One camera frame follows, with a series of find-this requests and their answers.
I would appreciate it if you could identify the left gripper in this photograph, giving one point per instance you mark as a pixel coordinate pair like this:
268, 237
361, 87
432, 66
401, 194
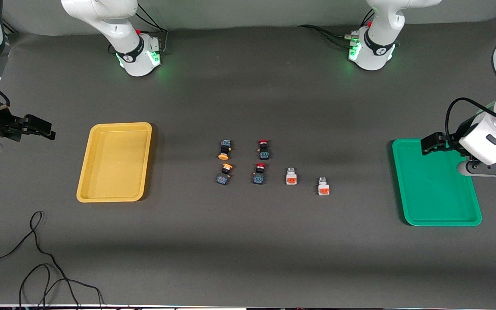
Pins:
451, 141

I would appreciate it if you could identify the white switch with orange block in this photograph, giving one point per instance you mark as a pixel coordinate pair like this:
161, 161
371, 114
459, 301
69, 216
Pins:
323, 186
291, 176

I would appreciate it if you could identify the yellow mushroom push button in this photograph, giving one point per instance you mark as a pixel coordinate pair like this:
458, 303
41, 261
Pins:
224, 174
224, 150

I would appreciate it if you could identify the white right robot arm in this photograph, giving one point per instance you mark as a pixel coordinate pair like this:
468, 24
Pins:
119, 26

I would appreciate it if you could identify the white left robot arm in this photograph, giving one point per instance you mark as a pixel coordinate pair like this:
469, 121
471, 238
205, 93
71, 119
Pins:
381, 43

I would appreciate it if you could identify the green plastic tray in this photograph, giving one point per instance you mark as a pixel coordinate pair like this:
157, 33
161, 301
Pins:
433, 189

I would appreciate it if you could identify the yellow plastic tray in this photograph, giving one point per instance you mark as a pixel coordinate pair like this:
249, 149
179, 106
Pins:
114, 163

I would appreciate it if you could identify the red mushroom push button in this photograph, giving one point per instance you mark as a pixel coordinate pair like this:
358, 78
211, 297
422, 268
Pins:
264, 149
259, 174

